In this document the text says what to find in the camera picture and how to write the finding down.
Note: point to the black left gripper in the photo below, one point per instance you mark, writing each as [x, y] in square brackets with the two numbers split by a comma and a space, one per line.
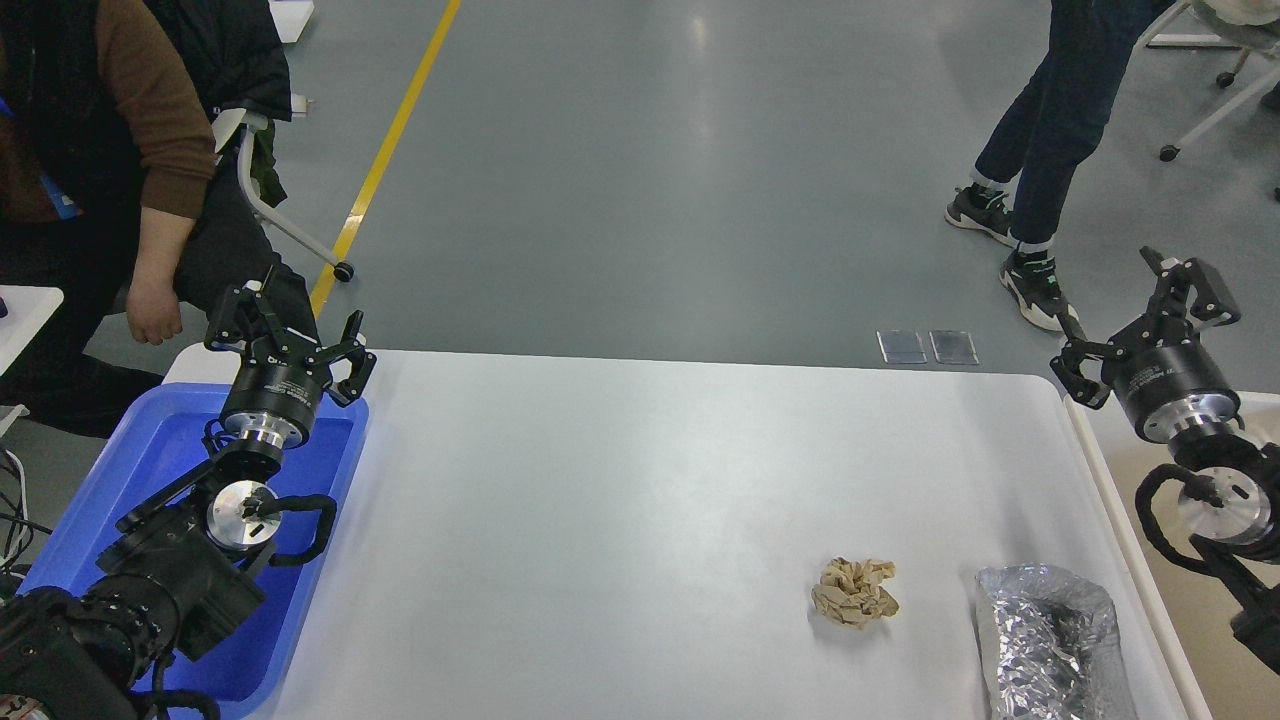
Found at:
[279, 384]

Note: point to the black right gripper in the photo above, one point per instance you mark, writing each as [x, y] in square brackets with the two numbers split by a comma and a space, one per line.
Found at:
[1170, 385]

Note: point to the aluminium foil bag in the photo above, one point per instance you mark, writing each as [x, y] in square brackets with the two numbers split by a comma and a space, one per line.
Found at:
[1049, 645]

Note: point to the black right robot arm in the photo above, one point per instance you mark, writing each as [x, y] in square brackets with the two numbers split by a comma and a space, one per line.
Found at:
[1213, 507]

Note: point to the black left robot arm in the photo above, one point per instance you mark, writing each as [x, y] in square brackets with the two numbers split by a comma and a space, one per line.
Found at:
[182, 576]

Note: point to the seated person's hand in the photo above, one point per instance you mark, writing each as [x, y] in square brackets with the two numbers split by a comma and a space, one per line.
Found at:
[152, 308]

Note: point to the blue plastic bin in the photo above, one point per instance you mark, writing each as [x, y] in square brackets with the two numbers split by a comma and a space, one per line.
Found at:
[160, 438]

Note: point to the right metal floor plate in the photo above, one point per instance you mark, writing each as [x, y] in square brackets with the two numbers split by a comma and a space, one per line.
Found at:
[954, 348]

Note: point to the metal floor plate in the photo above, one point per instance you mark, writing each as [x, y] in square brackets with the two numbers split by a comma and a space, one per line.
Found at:
[954, 348]
[902, 347]

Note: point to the walking person dark trousers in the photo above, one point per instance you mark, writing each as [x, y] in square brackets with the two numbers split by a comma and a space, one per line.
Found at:
[1022, 176]

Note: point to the left metal floor plate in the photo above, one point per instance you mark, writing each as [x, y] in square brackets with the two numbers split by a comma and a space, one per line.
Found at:
[902, 347]

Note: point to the white office chair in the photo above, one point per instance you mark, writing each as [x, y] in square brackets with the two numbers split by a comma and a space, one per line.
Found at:
[246, 138]

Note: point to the seated person brown sweater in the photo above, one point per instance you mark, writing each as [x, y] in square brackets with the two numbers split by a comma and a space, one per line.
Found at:
[109, 172]

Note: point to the white side table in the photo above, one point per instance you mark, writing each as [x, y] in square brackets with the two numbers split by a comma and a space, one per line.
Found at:
[26, 309]

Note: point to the beige plastic bin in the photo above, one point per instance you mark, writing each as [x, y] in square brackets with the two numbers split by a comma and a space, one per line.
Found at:
[1216, 676]

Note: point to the crumpled brown paper ball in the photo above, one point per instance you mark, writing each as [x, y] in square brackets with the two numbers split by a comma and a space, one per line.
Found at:
[852, 593]

